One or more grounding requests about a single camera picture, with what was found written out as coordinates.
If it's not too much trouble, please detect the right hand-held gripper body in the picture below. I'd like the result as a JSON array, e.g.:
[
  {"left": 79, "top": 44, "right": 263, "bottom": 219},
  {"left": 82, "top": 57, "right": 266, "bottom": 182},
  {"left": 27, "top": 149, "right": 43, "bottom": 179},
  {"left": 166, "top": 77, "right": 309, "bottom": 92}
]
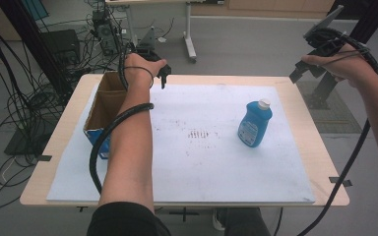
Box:
[{"left": 296, "top": 4, "right": 347, "bottom": 79}]

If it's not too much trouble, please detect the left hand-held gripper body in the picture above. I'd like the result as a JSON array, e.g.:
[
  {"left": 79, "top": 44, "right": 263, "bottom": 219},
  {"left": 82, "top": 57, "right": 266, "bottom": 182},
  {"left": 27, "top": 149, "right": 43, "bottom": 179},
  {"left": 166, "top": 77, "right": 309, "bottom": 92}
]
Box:
[{"left": 127, "top": 27, "right": 172, "bottom": 80}]

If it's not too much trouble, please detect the bundle of black floor cables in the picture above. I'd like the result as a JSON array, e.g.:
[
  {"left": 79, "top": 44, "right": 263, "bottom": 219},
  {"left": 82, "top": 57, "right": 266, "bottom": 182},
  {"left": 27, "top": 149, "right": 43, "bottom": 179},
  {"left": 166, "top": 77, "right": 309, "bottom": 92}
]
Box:
[{"left": 0, "top": 6, "right": 93, "bottom": 210}]

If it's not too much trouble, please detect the left gripper black corrugated cable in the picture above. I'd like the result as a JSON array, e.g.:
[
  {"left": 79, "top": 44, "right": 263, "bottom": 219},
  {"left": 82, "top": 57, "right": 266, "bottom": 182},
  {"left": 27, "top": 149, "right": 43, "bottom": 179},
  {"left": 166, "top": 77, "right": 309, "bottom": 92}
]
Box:
[{"left": 89, "top": 42, "right": 156, "bottom": 195}]

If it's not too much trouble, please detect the gripper black corrugated cable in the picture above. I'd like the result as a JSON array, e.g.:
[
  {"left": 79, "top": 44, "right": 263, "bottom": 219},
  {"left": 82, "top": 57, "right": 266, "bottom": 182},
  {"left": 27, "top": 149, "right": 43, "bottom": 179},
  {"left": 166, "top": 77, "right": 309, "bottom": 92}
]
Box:
[
  {"left": 89, "top": 42, "right": 156, "bottom": 195},
  {"left": 296, "top": 28, "right": 378, "bottom": 236}
]

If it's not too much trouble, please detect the person's dark trouser leg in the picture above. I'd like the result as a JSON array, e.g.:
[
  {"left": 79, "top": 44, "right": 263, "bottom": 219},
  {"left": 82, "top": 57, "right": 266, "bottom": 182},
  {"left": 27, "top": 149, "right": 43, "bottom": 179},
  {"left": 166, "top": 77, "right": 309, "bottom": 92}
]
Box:
[{"left": 216, "top": 206, "right": 272, "bottom": 236}]

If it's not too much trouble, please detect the right gripper black corrugated cable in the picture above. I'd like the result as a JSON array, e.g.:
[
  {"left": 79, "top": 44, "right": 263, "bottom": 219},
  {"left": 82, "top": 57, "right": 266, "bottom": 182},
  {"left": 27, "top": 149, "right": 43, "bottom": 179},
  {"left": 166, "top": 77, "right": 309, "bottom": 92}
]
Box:
[{"left": 296, "top": 28, "right": 378, "bottom": 236}]

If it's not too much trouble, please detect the grey floor mat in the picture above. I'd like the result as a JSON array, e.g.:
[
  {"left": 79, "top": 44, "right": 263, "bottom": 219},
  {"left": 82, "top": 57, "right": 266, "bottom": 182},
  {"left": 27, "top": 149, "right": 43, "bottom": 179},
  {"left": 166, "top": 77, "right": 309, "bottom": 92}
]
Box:
[{"left": 296, "top": 81, "right": 363, "bottom": 134}]

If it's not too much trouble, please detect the blue cardboard box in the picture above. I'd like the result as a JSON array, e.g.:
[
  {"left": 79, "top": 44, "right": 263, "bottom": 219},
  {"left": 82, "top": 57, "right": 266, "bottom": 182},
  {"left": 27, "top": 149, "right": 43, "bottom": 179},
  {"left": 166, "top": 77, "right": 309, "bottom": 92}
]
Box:
[{"left": 83, "top": 71, "right": 129, "bottom": 160}]

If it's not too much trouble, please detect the person's white shoe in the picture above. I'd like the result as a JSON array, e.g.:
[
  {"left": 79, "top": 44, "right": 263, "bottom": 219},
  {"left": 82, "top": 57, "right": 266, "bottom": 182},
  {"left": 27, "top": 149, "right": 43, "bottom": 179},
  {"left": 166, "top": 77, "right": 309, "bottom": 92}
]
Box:
[{"left": 212, "top": 209, "right": 225, "bottom": 231}]

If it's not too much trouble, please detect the person's right hand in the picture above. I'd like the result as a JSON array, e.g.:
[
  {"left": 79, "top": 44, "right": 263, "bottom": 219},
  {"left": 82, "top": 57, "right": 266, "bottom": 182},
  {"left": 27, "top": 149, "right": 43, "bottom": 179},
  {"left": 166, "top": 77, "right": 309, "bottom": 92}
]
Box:
[{"left": 300, "top": 43, "right": 378, "bottom": 89}]

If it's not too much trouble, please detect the blue bottle with white cap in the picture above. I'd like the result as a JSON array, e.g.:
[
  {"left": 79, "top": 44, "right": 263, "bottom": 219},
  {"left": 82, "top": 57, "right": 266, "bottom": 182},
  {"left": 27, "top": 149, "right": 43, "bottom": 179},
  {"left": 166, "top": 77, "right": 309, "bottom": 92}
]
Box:
[{"left": 236, "top": 98, "right": 274, "bottom": 148}]

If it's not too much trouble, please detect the person's left hand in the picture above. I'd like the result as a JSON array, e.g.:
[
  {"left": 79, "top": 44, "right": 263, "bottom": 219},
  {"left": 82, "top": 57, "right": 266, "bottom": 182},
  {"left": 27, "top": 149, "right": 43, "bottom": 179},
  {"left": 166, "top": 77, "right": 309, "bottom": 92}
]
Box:
[{"left": 123, "top": 53, "right": 167, "bottom": 91}]

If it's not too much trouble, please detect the white paper sheet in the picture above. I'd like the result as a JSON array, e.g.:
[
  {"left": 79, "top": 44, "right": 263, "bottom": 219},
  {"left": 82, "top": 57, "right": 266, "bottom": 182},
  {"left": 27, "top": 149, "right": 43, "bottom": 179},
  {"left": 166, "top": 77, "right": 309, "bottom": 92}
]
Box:
[{"left": 45, "top": 83, "right": 317, "bottom": 205}]

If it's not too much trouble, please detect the white desk frame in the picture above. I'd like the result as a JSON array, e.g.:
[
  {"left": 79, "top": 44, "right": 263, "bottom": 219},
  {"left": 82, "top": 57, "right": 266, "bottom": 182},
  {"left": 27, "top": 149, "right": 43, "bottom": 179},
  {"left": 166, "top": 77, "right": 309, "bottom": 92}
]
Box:
[{"left": 105, "top": 0, "right": 199, "bottom": 64}]

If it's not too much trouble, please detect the black stand with flat base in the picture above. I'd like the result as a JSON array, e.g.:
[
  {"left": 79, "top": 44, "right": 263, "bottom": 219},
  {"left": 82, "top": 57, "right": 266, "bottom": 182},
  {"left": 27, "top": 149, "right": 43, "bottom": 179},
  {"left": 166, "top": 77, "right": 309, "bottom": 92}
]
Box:
[{"left": 0, "top": 0, "right": 75, "bottom": 156}]

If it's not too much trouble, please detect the black angled metal stand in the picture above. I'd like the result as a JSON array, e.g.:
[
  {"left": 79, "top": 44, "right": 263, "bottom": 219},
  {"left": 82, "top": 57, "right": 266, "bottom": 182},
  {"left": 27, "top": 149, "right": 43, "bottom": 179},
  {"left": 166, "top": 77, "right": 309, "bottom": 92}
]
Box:
[{"left": 306, "top": 0, "right": 378, "bottom": 110}]

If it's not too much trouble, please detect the black tape cross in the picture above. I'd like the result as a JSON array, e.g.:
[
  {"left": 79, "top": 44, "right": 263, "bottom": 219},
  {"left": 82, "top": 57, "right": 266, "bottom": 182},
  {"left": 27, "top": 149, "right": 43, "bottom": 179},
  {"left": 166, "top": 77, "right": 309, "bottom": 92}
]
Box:
[{"left": 168, "top": 206, "right": 200, "bottom": 223}]

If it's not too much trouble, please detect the computer tower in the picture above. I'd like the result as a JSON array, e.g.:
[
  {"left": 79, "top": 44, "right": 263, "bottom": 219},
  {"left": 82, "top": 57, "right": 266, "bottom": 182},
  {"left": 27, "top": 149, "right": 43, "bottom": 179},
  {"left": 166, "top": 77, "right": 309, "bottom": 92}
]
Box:
[{"left": 92, "top": 9, "right": 120, "bottom": 57}]

